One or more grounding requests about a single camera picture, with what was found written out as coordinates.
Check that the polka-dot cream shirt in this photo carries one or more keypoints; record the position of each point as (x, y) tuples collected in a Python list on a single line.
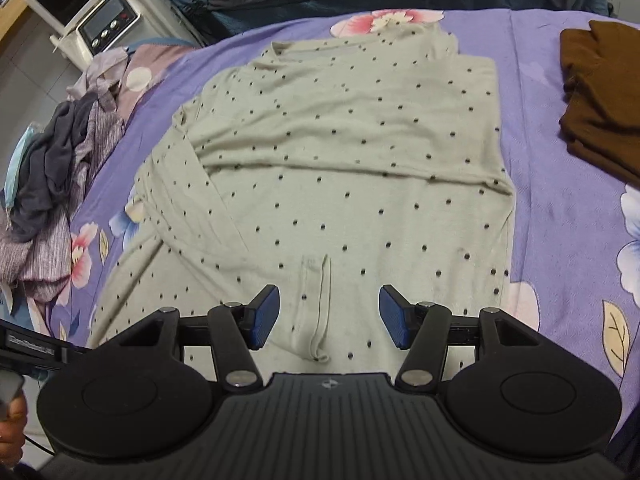
[(340, 185)]

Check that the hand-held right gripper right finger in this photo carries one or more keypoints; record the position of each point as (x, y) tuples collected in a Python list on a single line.
[(395, 322)]

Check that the purple floral bed sheet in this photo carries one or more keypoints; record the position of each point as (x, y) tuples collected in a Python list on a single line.
[(560, 240)]

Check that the white cabinet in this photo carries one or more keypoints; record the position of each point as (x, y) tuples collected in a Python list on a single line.
[(150, 0)]

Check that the pile of grey clothes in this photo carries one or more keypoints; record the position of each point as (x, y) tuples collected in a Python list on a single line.
[(40, 255)]

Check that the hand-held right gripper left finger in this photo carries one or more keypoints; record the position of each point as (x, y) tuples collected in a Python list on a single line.
[(265, 317)]

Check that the person's left hand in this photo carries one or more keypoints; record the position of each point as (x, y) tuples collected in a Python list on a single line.
[(12, 435)]

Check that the pink dotted pillowcase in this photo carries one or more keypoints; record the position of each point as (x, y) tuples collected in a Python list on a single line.
[(150, 80)]

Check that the dark grey cloth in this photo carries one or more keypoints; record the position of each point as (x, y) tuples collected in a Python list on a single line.
[(55, 160)]

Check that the brown folded garment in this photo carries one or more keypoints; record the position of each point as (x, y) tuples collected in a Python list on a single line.
[(605, 95)]

